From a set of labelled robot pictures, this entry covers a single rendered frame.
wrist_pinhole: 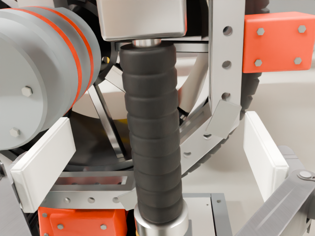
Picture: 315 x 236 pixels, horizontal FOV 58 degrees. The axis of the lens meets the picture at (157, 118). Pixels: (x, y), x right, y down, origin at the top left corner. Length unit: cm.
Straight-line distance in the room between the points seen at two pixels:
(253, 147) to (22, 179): 14
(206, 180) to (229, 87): 118
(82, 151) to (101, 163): 7
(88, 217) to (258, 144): 42
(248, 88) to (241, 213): 94
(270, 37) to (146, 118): 26
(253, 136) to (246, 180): 139
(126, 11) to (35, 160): 10
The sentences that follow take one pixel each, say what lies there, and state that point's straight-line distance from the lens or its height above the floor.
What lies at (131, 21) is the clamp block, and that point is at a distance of 17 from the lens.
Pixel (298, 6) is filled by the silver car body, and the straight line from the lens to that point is 90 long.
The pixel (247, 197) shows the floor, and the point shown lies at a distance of 147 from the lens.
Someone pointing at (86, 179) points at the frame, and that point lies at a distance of 56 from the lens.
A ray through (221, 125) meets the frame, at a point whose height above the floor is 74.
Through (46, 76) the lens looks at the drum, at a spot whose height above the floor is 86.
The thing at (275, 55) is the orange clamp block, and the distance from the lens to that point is 41.
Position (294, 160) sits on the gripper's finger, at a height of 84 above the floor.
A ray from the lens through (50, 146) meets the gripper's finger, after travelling 20.
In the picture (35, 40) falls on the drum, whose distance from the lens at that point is 31.
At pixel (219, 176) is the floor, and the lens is 159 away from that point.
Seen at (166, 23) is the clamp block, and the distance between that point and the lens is 17.
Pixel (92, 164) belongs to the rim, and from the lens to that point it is 60.
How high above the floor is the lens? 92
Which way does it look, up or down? 24 degrees down
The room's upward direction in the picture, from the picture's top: 4 degrees counter-clockwise
